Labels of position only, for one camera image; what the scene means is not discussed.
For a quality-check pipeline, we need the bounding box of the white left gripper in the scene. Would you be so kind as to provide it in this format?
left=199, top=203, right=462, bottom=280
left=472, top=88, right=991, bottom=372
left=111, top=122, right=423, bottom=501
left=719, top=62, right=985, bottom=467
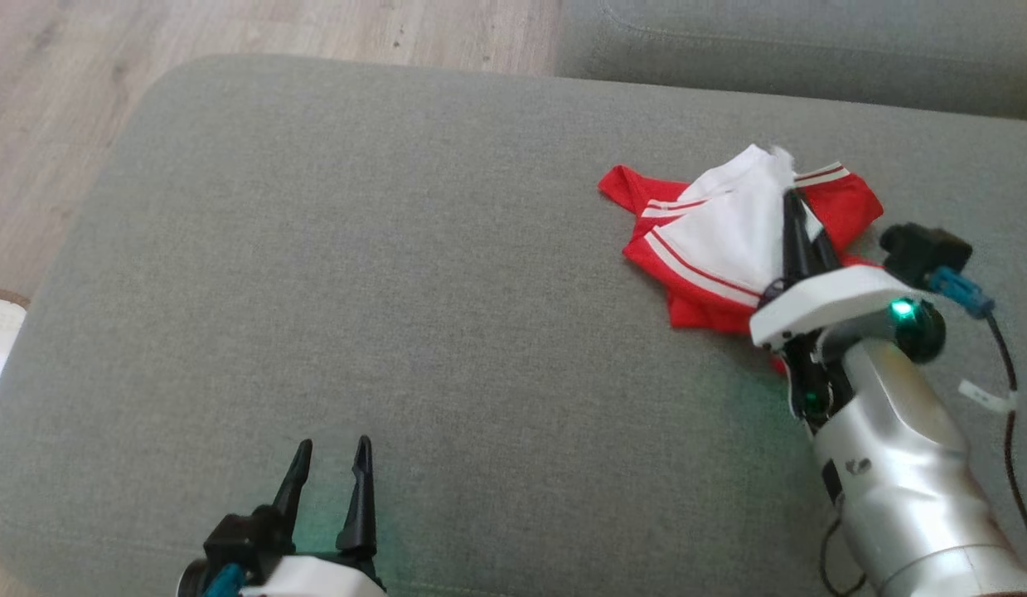
left=240, top=435, right=387, bottom=597

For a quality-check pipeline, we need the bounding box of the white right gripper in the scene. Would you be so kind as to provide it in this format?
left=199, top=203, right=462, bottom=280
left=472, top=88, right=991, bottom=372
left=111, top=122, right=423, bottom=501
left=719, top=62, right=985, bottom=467
left=749, top=189, right=937, bottom=432

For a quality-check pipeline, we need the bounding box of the red garment with white panels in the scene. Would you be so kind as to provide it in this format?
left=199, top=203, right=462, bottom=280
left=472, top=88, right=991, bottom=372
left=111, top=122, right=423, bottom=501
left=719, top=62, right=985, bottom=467
left=598, top=143, right=885, bottom=376

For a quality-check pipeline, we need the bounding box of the grey sofa cushion with seam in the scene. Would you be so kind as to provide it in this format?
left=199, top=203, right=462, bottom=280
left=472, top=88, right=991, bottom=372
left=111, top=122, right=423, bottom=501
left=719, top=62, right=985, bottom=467
left=555, top=0, right=1027, bottom=123

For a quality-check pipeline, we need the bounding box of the grey fabric sofa seat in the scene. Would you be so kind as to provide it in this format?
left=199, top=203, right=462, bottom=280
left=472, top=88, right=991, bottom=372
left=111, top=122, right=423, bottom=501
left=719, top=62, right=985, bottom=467
left=0, top=54, right=1027, bottom=597

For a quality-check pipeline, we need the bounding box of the blue left camera connector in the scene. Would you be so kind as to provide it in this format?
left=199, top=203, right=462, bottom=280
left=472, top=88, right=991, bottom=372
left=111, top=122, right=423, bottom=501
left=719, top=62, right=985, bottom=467
left=201, top=564, right=247, bottom=597

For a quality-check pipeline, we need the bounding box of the blue camera connector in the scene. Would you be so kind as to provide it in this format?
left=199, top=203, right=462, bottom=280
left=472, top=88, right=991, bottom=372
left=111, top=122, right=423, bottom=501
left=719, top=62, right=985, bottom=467
left=928, top=265, right=996, bottom=320
left=201, top=564, right=247, bottom=597

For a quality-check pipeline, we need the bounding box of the blue right camera connector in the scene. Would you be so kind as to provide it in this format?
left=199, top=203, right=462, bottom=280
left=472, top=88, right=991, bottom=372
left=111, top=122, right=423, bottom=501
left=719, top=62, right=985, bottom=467
left=928, top=265, right=996, bottom=320

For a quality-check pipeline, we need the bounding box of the white cable label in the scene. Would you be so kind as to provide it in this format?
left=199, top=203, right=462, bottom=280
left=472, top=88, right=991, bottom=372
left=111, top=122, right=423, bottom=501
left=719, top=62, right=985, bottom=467
left=959, top=379, right=1018, bottom=413

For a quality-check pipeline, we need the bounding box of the thin black camera cable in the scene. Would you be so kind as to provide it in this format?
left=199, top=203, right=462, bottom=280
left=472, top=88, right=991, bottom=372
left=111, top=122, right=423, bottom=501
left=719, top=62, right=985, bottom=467
left=981, top=311, right=1027, bottom=573

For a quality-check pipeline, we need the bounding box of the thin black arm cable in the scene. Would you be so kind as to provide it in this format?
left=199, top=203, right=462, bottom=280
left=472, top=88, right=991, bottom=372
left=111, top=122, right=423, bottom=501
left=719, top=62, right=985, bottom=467
left=818, top=514, right=869, bottom=597

